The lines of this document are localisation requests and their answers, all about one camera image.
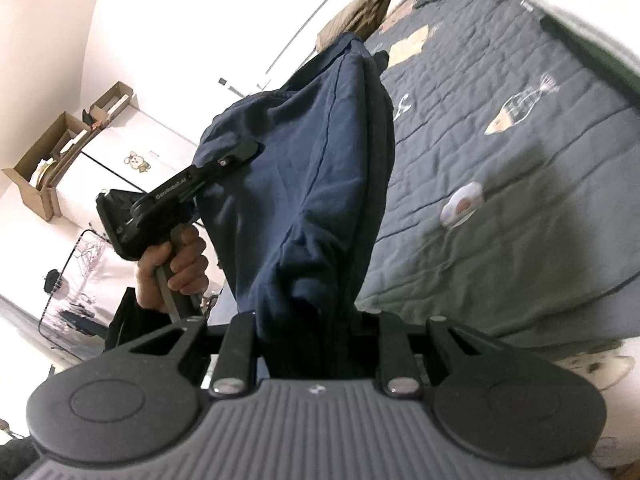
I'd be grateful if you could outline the navy blue garment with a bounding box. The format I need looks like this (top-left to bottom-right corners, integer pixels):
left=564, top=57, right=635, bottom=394
left=194, top=35, right=395, bottom=379

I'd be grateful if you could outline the person's left hand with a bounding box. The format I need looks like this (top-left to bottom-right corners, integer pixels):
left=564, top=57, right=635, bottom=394
left=136, top=224, right=209, bottom=313

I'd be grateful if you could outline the white wardrobe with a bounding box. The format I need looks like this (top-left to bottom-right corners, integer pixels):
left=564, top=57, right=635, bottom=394
left=56, top=106, right=195, bottom=232

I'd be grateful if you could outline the cardboard box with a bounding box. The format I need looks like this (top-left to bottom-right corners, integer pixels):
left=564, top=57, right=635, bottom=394
left=2, top=81, right=134, bottom=222

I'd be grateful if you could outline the grey quilted bedspread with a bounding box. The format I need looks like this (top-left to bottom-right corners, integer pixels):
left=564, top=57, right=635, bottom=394
left=355, top=0, right=639, bottom=348

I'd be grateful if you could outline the olive folded blanket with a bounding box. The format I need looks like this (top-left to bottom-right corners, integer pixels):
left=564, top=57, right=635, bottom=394
left=314, top=0, right=390, bottom=53

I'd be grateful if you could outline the black wire rack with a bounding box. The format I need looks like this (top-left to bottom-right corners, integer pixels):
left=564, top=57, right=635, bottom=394
left=38, top=229, right=137, bottom=361

